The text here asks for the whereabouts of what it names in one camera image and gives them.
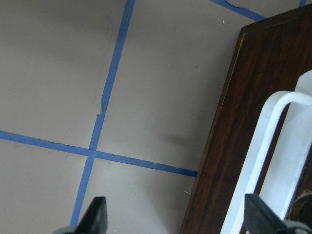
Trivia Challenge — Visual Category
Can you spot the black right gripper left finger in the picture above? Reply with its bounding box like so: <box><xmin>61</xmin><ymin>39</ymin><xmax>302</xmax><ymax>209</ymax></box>
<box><xmin>54</xmin><ymin>196</ymin><xmax>108</xmax><ymax>234</ymax></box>

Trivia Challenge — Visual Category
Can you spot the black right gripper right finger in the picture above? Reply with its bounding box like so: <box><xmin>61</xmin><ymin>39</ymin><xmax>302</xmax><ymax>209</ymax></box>
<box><xmin>244</xmin><ymin>194</ymin><xmax>312</xmax><ymax>234</ymax></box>

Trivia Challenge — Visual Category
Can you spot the dark wooden drawer cabinet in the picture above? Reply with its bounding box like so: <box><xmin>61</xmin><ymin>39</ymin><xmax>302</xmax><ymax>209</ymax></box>
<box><xmin>180</xmin><ymin>4</ymin><xmax>312</xmax><ymax>234</ymax></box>

